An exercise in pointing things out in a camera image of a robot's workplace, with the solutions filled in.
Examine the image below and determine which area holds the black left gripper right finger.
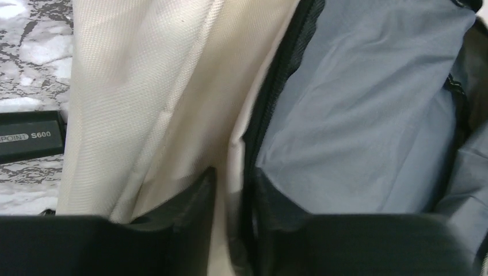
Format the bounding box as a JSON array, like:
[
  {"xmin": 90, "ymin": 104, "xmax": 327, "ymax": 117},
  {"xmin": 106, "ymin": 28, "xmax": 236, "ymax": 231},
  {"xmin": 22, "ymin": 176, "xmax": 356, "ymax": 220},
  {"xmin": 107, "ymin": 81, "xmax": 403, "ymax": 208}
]
[{"xmin": 245, "ymin": 169, "xmax": 476, "ymax": 275}]

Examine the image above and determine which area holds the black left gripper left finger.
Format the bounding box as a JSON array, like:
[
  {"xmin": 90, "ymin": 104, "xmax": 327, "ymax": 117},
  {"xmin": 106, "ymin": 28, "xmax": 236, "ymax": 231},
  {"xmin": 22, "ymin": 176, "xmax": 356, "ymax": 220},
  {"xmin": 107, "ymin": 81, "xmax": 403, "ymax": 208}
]
[{"xmin": 1, "ymin": 168, "xmax": 216, "ymax": 275}]

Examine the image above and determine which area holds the cream canvas student bag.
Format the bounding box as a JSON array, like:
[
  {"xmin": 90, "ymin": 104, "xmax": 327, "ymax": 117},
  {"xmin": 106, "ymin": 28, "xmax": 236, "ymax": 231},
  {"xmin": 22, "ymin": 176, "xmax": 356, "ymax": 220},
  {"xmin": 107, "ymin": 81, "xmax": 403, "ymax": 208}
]
[{"xmin": 56, "ymin": 1, "xmax": 487, "ymax": 275}]

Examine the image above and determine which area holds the green black highlighter marker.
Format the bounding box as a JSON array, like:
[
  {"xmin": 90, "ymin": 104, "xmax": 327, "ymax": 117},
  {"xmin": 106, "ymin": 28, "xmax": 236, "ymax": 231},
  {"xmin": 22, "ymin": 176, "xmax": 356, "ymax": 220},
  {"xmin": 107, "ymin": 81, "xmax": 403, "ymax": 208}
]
[{"xmin": 1, "ymin": 110, "xmax": 66, "ymax": 164}]

